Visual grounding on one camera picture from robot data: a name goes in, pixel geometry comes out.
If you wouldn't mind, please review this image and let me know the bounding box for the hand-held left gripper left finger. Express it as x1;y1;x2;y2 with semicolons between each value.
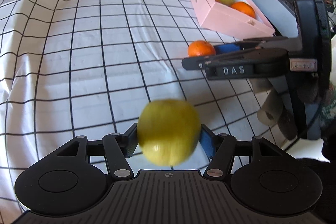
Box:
56;123;139;180

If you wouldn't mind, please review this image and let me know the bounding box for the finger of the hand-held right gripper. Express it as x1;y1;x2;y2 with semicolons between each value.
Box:
215;36;299;55
182;47;288;71

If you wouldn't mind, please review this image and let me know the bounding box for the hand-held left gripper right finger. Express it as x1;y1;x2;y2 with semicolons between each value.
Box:
199;124;283;180

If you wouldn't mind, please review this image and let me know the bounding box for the small mandarin orange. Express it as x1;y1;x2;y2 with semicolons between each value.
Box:
187;40;216;58

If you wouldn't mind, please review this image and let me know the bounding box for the pink cardboard box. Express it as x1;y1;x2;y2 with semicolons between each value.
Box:
186;0;276;39

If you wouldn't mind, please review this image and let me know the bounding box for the large orange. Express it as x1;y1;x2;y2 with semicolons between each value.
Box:
230;1;256;18

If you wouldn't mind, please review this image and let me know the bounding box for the person's right hand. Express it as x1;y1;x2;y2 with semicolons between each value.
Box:
249;74;326;141

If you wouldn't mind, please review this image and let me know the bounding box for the white black-grid tablecloth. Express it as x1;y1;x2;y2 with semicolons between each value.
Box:
0;0;326;224

